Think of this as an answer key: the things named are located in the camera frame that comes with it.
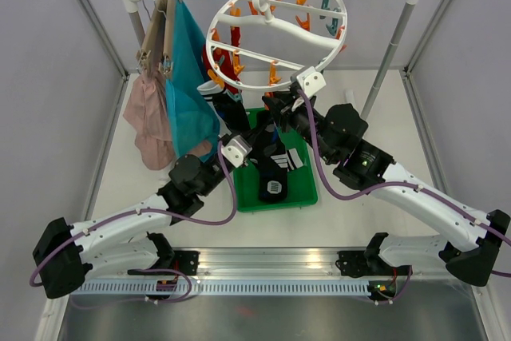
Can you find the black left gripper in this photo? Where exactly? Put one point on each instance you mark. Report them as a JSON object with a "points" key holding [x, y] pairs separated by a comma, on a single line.
{"points": [[251, 135]]}

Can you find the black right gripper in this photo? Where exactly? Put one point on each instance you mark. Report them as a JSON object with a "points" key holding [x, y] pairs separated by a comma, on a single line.
{"points": [[281, 105]]}

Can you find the black sock with blue pattern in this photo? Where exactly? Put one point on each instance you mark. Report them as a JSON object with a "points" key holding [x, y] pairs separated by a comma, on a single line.
{"points": [[273, 172]]}

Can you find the orange clothes peg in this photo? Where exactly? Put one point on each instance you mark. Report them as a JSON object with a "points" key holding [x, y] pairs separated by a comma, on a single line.
{"points": [[238, 68], [234, 11]]}

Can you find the white sock with black stripes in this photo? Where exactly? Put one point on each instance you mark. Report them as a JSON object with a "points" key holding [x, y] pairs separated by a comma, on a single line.
{"points": [[209, 89]]}

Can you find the white round clip hanger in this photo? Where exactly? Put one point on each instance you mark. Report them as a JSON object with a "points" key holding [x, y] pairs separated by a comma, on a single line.
{"points": [[268, 41]]}

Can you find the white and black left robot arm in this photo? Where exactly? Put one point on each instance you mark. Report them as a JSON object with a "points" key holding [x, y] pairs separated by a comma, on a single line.
{"points": [[67, 255]]}

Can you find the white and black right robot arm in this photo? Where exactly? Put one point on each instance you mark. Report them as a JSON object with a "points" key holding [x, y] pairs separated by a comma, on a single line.
{"points": [[467, 241]]}

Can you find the beige clothes hanger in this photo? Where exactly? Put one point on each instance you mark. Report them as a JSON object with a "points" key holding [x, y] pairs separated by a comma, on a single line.
{"points": [[156, 40]]}

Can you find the orange peg on crossbar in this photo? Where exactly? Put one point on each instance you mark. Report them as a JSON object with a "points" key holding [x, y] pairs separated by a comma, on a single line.
{"points": [[273, 78]]}

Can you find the green plastic tray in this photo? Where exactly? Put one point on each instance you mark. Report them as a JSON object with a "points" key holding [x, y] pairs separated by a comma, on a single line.
{"points": [[301, 184]]}

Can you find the teal hanging garment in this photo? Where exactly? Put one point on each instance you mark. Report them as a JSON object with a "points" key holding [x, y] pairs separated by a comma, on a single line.
{"points": [[193, 123]]}

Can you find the pink hanging garment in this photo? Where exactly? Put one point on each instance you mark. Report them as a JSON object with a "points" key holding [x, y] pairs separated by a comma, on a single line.
{"points": [[146, 112]]}

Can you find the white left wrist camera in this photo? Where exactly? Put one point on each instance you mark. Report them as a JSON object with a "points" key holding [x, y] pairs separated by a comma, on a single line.
{"points": [[236, 151]]}

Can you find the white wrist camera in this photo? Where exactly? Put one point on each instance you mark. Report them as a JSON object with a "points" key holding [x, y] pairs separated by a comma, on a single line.
{"points": [[236, 151], [310, 80]]}

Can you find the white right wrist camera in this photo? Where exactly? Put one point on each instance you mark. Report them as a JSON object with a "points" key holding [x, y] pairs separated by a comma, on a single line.
{"points": [[310, 80]]}

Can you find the aluminium mounting rail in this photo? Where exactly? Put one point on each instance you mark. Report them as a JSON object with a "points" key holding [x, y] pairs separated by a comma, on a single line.
{"points": [[271, 261]]}

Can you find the white slotted cable duct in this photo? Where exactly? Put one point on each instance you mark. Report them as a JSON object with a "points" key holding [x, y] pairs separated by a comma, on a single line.
{"points": [[226, 287]]}

